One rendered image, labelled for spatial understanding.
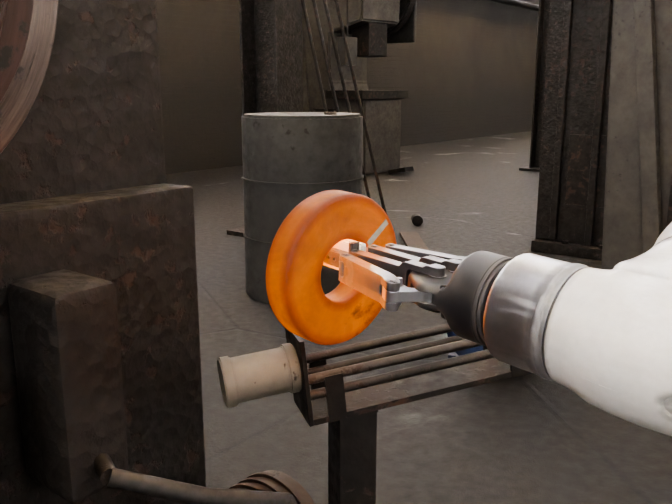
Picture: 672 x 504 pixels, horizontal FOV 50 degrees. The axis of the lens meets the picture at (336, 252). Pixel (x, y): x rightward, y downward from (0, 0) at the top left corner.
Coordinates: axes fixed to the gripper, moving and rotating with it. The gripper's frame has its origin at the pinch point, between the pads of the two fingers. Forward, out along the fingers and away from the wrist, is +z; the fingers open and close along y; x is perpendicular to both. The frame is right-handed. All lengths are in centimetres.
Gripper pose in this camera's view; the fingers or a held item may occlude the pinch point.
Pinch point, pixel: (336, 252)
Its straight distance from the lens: 71.9
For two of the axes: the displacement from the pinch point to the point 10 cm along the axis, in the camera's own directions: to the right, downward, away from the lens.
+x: 0.4, -9.7, -2.5
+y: 7.3, -1.5, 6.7
